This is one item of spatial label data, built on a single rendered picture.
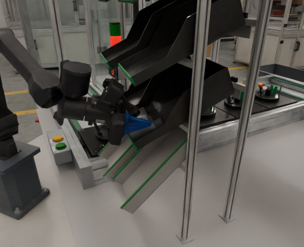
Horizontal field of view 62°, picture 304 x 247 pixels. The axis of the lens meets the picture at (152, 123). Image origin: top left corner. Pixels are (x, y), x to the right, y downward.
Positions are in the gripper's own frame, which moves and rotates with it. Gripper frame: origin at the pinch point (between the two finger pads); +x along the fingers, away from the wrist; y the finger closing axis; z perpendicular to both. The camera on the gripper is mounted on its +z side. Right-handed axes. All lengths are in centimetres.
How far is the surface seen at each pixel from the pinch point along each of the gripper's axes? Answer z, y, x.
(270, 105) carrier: -12, 62, 87
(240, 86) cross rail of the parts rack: 11.7, 3.6, 25.7
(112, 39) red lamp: 4, 64, -5
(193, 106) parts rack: 7.6, -5.3, 10.9
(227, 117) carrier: -18, 51, 57
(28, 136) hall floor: -165, 221, -73
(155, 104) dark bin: 0.1, 9.1, 6.6
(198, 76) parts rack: 14.6, -5.1, 9.7
